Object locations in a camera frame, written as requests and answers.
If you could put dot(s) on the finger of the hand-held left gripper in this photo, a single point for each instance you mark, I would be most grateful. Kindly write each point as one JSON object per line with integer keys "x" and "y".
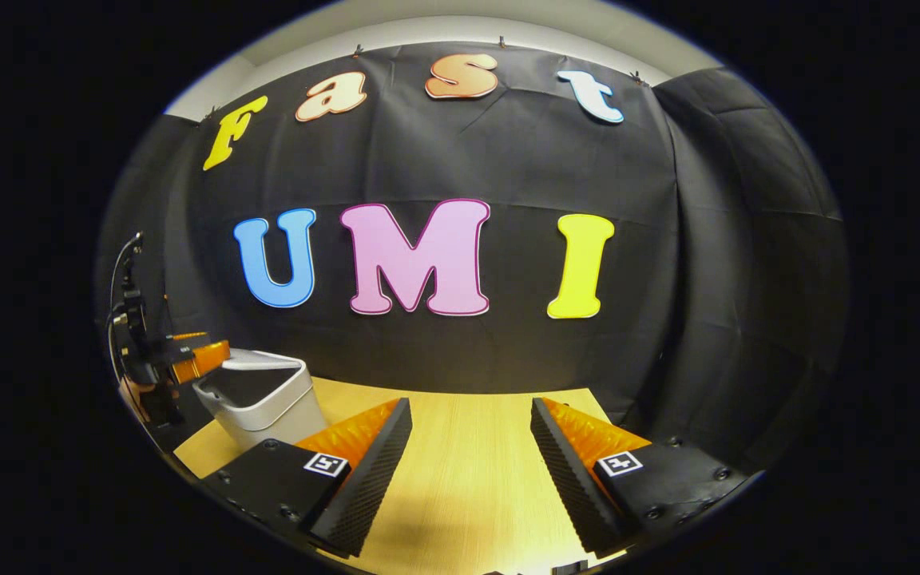
{"x": 200, "y": 359}
{"x": 188, "y": 338}

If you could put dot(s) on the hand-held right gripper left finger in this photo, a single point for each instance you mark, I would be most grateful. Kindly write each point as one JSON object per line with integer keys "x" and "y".
{"x": 372, "y": 479}

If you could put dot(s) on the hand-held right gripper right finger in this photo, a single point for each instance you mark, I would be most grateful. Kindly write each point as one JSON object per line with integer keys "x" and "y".
{"x": 568, "y": 479}

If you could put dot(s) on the grey desktop garbage bin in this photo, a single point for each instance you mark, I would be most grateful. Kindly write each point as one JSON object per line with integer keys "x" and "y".
{"x": 268, "y": 411}

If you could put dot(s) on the wooden desktop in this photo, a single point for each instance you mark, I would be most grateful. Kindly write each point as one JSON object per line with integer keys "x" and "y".
{"x": 468, "y": 479}

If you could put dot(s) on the black backdrop cloth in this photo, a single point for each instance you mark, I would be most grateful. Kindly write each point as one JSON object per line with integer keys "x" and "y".
{"x": 508, "y": 160}

